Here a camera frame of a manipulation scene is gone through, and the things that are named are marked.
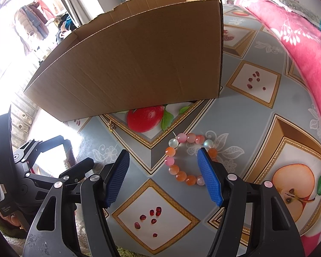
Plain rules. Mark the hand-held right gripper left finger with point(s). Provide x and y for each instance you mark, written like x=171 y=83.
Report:
x=117 y=179

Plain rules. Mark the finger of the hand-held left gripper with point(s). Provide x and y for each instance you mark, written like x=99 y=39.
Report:
x=42 y=143
x=79 y=167

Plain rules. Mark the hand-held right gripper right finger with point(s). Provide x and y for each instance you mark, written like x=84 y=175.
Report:
x=210 y=176

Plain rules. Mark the brown cardboard box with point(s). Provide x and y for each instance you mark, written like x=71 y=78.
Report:
x=136 y=59

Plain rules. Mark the person's left forearm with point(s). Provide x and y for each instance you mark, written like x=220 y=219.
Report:
x=5 y=239

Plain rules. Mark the person's left hand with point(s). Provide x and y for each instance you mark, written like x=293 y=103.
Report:
x=14 y=220

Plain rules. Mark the window railing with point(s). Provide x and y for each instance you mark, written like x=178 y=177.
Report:
x=22 y=123

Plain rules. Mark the fruit print tablecloth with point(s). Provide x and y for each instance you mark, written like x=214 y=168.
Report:
x=256 y=139

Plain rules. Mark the pile of clothes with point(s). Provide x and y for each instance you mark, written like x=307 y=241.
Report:
x=67 y=26

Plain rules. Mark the hanging coats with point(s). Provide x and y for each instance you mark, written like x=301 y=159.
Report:
x=32 y=24

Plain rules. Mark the pink floral blanket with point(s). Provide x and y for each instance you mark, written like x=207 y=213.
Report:
x=291 y=32

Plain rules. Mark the grey lace cloth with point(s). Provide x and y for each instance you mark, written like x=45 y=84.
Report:
x=297 y=5

